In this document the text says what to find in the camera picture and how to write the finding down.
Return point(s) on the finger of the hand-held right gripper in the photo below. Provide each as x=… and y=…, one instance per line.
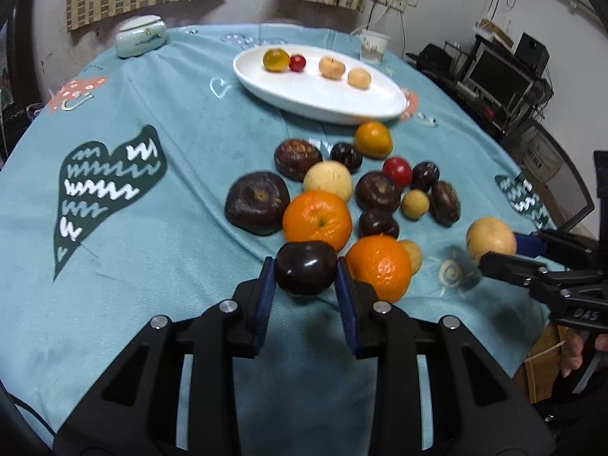
x=527, y=244
x=503, y=266

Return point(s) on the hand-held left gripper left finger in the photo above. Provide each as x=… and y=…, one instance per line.
x=263, y=304

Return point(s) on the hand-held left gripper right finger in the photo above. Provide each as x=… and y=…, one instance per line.
x=349, y=308

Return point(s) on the large orange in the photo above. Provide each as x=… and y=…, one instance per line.
x=317, y=221
x=380, y=268

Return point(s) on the shiny dark purple plum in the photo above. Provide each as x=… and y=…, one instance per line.
x=305, y=267

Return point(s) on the large dark brown round fruit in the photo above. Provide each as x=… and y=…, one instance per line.
x=257, y=203

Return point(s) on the small beige round fruit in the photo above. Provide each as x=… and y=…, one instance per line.
x=414, y=204

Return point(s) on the large beige round fruit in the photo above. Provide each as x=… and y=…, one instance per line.
x=327, y=180

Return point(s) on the red round fruit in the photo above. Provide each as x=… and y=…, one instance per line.
x=397, y=171

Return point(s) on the small yellow-orange tangerine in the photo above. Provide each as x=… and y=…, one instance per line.
x=374, y=139

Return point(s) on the white oval plate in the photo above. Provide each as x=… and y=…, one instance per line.
x=323, y=97

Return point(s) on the person's right hand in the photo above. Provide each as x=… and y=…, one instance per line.
x=574, y=354

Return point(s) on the plain brown cardboard box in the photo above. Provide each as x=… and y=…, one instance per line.
x=544, y=365

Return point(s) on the black mesh chair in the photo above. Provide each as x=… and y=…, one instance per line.
x=577, y=173

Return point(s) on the printed brown cardboard box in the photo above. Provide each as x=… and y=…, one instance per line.
x=541, y=156

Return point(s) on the teal printed tablecloth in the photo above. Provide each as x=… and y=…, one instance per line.
x=166, y=256

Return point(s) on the black computer desk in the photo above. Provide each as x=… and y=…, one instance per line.
x=517, y=118

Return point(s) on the computer monitor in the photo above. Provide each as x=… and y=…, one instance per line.
x=498, y=78

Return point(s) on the black speaker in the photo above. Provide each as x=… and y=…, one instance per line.
x=532, y=52

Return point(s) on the black printer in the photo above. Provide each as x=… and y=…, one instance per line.
x=437, y=59

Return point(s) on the small red cherry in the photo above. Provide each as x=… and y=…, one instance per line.
x=297, y=62

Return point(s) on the yellow-green citrus fruit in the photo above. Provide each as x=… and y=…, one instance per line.
x=275, y=60

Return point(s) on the white paper cup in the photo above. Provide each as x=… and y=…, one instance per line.
x=374, y=46

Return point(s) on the white power strip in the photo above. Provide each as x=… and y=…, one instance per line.
x=389, y=2

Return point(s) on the pale green ceramic lidded jar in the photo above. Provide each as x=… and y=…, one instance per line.
x=140, y=37

